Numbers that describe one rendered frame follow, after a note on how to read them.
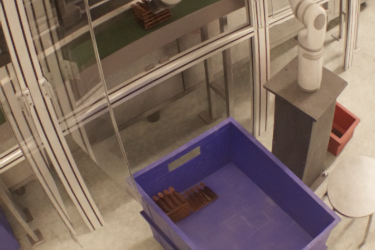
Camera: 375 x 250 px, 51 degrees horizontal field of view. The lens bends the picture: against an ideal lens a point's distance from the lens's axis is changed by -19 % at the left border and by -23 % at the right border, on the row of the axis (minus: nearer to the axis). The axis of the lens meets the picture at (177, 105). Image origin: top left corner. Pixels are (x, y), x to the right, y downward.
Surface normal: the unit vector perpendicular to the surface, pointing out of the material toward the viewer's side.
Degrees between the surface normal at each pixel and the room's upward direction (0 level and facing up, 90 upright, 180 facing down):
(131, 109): 90
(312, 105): 0
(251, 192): 0
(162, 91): 90
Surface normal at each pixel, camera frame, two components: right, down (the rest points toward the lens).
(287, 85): -0.11, -0.71
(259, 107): 0.55, 0.54
